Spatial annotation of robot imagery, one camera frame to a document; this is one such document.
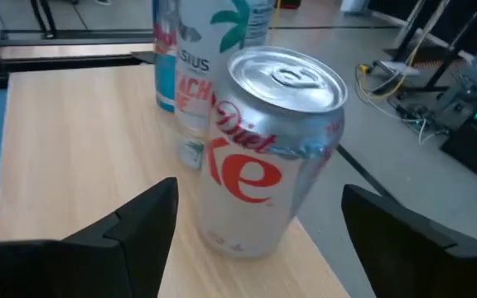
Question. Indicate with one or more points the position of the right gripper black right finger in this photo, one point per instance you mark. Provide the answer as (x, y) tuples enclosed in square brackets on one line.
[(387, 256)]

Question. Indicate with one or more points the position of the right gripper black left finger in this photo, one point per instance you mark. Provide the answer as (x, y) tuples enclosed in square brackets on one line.
[(147, 240)]

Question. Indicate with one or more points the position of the silver Diet Coke can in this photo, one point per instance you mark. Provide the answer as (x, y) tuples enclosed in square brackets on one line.
[(259, 174)]

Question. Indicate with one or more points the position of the blue silver Red Bull can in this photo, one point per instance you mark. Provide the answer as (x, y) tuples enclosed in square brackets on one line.
[(164, 78)]

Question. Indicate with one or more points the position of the white Celsius can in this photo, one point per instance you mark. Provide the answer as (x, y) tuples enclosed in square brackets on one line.
[(197, 83)]

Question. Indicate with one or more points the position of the black computer with green light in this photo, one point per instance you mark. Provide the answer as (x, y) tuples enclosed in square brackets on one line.
[(470, 153)]

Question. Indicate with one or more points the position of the wooden shelf with black frame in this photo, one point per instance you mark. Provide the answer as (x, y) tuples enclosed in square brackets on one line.
[(77, 145)]

